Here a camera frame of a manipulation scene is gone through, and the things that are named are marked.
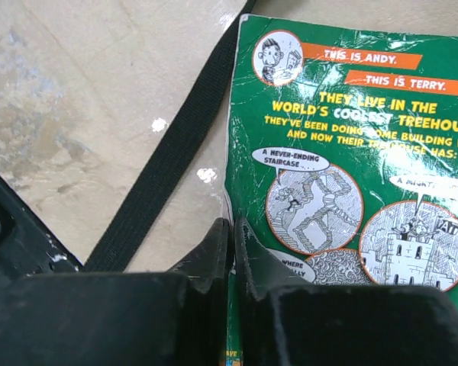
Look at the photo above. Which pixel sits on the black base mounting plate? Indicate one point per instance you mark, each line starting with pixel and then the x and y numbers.
pixel 27 246

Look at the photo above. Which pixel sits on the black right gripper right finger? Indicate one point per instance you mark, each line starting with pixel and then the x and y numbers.
pixel 285 320

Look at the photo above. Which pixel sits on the beige canvas backpack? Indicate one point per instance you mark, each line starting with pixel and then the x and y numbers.
pixel 169 161

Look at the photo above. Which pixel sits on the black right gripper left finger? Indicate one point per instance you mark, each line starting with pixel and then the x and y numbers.
pixel 176 317

